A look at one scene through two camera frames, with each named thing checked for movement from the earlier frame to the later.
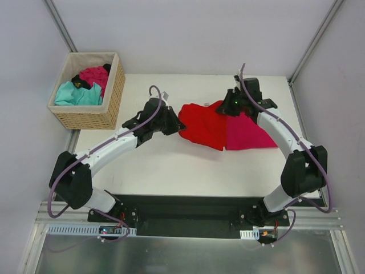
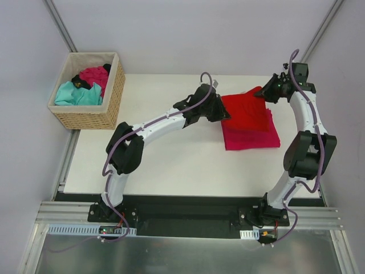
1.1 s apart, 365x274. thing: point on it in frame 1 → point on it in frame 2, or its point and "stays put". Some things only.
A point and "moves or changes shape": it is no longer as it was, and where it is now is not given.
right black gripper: [228, 105] → [270, 89]
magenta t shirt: [242, 133] stays put
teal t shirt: [68, 94] stays put
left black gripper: [169, 120] → [216, 107]
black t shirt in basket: [79, 83] stays put
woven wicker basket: [102, 116] stays put
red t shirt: [204, 124] moves or changes shape
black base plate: [190, 216] stays put
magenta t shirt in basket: [98, 75] stays put
